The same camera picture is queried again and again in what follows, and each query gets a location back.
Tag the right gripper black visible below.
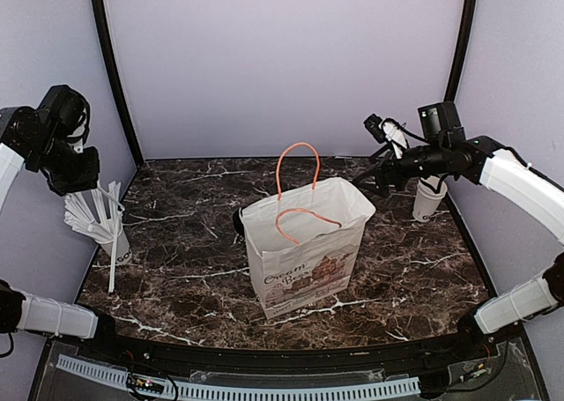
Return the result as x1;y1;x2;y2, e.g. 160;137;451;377
353;141;448;197

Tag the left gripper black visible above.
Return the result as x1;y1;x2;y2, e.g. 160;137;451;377
29;128;99;193

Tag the stack of white paper cups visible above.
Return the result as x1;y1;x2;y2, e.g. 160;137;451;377
412;176;448;222

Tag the white paper takeout bag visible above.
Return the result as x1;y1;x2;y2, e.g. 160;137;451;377
240;142;377;321

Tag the stack of black lids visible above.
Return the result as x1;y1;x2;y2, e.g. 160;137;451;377
233;211;244;236

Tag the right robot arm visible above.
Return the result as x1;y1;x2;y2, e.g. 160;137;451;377
353;101;563;360

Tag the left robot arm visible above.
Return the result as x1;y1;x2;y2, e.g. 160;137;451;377
1;85;124;362

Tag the cup holding wrapped straws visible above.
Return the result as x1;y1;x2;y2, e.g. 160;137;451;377
63;181;132;265

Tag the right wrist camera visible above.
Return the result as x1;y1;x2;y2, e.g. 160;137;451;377
364;114;409;159

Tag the white slotted cable duct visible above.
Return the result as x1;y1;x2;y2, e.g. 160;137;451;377
56;354;421;400

